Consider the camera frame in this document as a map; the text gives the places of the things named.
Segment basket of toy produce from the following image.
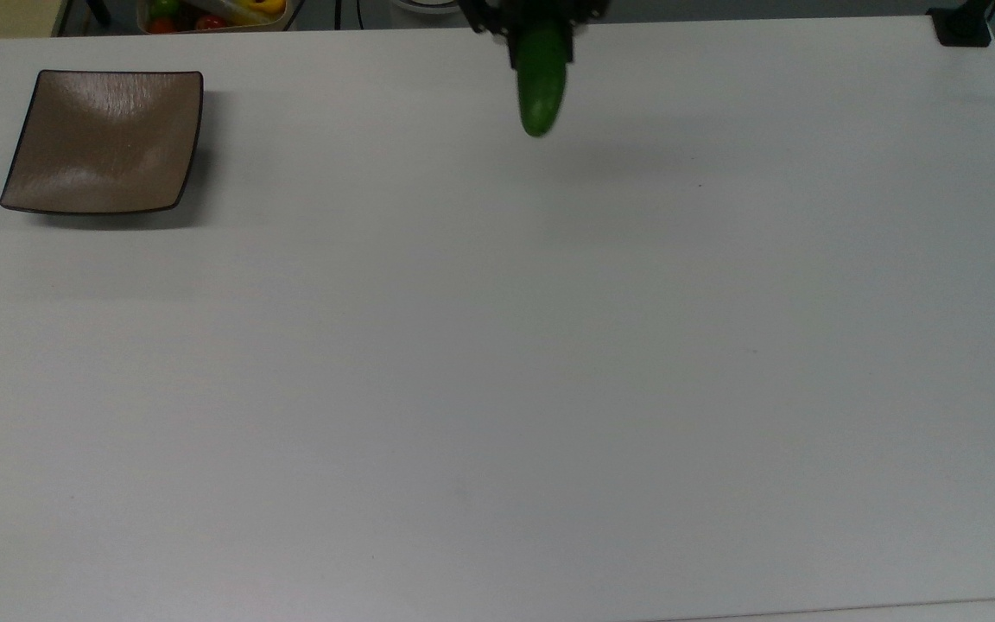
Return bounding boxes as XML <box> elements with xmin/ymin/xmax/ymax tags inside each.
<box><xmin>136</xmin><ymin>0</ymin><xmax>290</xmax><ymax>35</ymax></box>

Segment yellow toy pepper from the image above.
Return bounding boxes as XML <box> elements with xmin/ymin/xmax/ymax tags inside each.
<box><xmin>233</xmin><ymin>0</ymin><xmax>288</xmax><ymax>24</ymax></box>

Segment square brown ceramic plate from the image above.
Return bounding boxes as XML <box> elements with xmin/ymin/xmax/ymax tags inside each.
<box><xmin>0</xmin><ymin>69</ymin><xmax>205</xmax><ymax>216</ymax></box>

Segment black table clamp mount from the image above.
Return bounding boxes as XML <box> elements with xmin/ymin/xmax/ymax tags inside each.
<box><xmin>928</xmin><ymin>0</ymin><xmax>995</xmax><ymax>48</ymax></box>

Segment green cucumber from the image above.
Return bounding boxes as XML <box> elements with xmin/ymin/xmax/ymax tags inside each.
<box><xmin>517</xmin><ymin>21</ymin><xmax>569</xmax><ymax>139</ymax></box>

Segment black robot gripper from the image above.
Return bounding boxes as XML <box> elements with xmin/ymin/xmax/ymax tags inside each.
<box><xmin>459</xmin><ymin>0</ymin><xmax>612</xmax><ymax>71</ymax></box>

